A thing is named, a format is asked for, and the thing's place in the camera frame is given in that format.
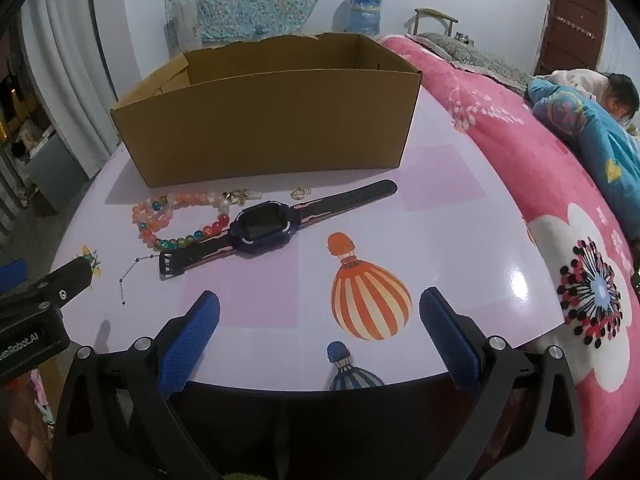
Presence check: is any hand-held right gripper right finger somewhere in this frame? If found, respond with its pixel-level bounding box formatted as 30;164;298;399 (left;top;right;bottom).
419;286;586;480

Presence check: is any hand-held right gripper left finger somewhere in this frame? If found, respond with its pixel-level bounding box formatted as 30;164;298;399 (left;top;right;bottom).
52;290;236;480

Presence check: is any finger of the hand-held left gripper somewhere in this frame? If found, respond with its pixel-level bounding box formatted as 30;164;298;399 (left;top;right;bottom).
0;257;101;317
0;259;27;292

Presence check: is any multicolour bead bracelet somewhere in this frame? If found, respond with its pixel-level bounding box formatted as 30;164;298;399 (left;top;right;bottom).
140;199;232;252

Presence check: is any dark blue smart watch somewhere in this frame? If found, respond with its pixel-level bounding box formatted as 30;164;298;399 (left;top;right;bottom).
159;179;399;277

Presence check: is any brown cardboard box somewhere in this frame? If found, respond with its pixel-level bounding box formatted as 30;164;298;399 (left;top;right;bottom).
110;32;423;188

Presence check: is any grey cabinet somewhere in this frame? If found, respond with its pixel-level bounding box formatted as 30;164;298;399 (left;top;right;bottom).
27;132;88;196

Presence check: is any pink floral blanket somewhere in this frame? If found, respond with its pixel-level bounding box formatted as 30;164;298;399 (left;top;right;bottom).
380;35;640;463

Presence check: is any white curtain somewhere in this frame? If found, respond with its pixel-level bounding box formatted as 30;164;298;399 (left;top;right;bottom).
20;0;141;181

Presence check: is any blue patterned quilt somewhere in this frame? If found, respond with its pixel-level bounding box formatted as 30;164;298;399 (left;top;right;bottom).
525;77;640;221

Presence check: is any grey blanket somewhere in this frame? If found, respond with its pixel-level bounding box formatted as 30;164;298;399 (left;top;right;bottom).
417;32;533;93

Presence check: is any wooden chair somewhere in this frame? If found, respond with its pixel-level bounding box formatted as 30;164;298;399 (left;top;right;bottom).
414;7;459;36

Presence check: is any brown door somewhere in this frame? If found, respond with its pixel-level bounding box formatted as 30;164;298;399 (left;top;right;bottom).
534;0;610;78

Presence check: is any blue water jug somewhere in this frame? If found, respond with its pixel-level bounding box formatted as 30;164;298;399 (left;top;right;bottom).
334;0;385;37

